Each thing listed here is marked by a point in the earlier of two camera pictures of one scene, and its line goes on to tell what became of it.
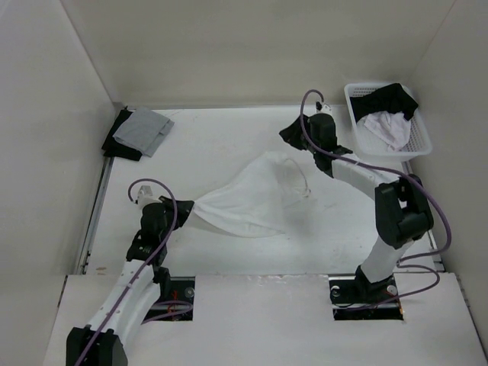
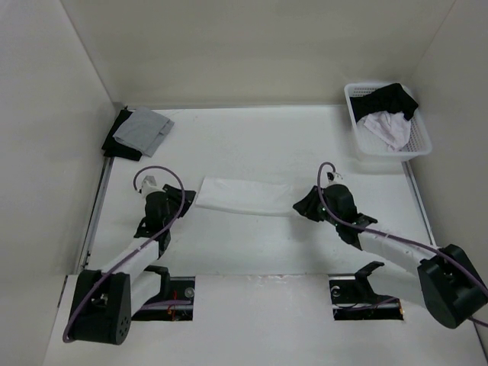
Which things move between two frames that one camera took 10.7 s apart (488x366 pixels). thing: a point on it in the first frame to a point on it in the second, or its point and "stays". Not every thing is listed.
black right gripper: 290,134 to 305,207
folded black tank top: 112,147 stays
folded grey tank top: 144,131 stays
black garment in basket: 391,97 stays
